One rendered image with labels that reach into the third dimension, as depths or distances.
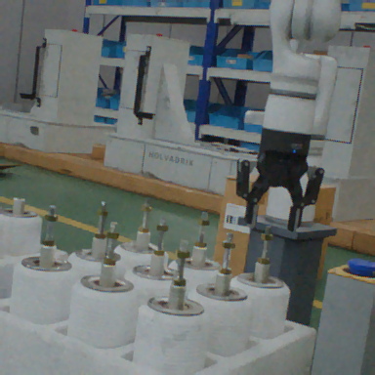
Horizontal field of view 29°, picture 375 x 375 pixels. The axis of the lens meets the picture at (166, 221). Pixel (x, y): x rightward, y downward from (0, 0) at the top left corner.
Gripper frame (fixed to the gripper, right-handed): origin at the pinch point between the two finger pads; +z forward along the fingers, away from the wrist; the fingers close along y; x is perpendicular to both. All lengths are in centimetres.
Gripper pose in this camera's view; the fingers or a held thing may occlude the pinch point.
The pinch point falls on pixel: (272, 221)
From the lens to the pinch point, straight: 115.4
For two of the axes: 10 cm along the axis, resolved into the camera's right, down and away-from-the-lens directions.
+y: 9.6, 0.7, 2.7
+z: -1.3, 9.7, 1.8
